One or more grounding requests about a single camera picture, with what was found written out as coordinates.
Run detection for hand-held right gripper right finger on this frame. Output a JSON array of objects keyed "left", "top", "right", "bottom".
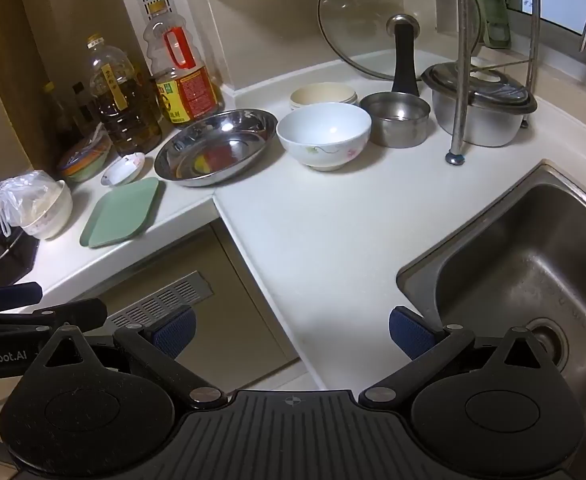
[{"left": 359, "top": 305, "right": 558, "bottom": 408}]

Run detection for large steel basin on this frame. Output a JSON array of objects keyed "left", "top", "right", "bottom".
[{"left": 154, "top": 109, "right": 279, "bottom": 187}]

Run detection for clear plastic bag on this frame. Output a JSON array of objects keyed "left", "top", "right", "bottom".
[{"left": 0, "top": 170, "right": 56, "bottom": 236}]

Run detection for glass lid black handle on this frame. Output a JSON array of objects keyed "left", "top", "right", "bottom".
[{"left": 318, "top": 0, "right": 484, "bottom": 96}]

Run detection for green plastic grater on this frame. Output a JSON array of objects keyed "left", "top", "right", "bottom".
[{"left": 473, "top": 0, "right": 511, "bottom": 48}]

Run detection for red-handled oil bottle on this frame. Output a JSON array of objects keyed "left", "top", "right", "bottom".
[{"left": 143, "top": 2, "right": 225, "bottom": 128}]

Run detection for small steel cup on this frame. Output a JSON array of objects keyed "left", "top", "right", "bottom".
[{"left": 359, "top": 91, "right": 432, "bottom": 148}]

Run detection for dark glass bottle yellow cap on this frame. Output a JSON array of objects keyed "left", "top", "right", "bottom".
[{"left": 43, "top": 81, "right": 74, "bottom": 143}]

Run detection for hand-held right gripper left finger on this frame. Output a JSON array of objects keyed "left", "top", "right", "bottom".
[{"left": 39, "top": 305, "right": 227, "bottom": 409}]

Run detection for white floral bowl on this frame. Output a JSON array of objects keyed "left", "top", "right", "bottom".
[{"left": 276, "top": 102, "right": 372, "bottom": 172}]

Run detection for cream plastic bowl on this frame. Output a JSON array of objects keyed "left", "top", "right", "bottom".
[
  {"left": 289, "top": 95, "right": 359, "bottom": 112},
  {"left": 290, "top": 83, "right": 358, "bottom": 107}
]

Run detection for metal dish rack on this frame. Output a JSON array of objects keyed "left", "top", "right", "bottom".
[{"left": 445, "top": 0, "right": 544, "bottom": 166}]

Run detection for metal vent grille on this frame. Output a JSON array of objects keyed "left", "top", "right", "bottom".
[{"left": 106, "top": 271, "right": 214, "bottom": 328}]

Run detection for green square plate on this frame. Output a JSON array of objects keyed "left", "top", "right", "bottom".
[{"left": 79, "top": 177, "right": 160, "bottom": 249}]

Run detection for steel pot lid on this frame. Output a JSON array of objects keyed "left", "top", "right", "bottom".
[{"left": 421, "top": 62, "right": 538, "bottom": 114}]

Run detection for small floral saucer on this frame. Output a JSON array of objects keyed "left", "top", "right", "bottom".
[{"left": 100, "top": 152, "right": 146, "bottom": 187}]

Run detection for black glass cooktop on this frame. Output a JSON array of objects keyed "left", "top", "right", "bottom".
[{"left": 0, "top": 220, "right": 41, "bottom": 286}]

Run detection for beige cabinet door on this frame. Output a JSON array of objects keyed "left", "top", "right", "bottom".
[{"left": 88, "top": 222, "right": 301, "bottom": 393}]

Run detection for white patterned bowl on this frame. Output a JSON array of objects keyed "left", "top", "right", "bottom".
[{"left": 20, "top": 180, "right": 74, "bottom": 241}]

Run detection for steel sink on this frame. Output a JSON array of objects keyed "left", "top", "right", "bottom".
[{"left": 396, "top": 160, "right": 586, "bottom": 411}]

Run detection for striped colourful bowl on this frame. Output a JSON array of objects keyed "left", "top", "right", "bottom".
[{"left": 57, "top": 132, "right": 113, "bottom": 183}]

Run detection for small steel pot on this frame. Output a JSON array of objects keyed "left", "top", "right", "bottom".
[{"left": 368, "top": 97, "right": 426, "bottom": 122}]

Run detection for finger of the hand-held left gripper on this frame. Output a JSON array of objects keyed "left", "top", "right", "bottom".
[
  {"left": 0, "top": 298, "right": 108, "bottom": 336},
  {"left": 0, "top": 281, "right": 43, "bottom": 313}
]

